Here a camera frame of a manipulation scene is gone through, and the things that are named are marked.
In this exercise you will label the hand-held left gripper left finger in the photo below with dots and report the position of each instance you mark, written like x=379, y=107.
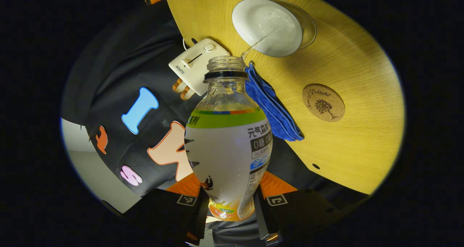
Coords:
x=163, y=210

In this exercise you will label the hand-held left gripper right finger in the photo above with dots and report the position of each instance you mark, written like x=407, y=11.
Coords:
x=301, y=214

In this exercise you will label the clear labelled water bottle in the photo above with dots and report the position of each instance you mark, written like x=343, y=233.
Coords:
x=226, y=149

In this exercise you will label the cream teacup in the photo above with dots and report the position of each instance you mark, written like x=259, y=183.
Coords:
x=268, y=24

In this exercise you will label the round cork coaster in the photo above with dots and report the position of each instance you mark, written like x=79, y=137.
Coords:
x=323, y=103

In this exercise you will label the white toaster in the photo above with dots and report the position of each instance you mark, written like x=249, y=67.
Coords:
x=197, y=64

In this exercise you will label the black backdrop cloth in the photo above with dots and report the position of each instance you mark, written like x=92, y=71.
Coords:
x=119, y=66

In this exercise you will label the toast bread slice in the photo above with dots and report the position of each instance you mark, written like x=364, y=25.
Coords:
x=187, y=93
x=178, y=86

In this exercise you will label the blue folded towel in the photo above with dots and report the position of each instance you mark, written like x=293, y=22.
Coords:
x=275, y=109

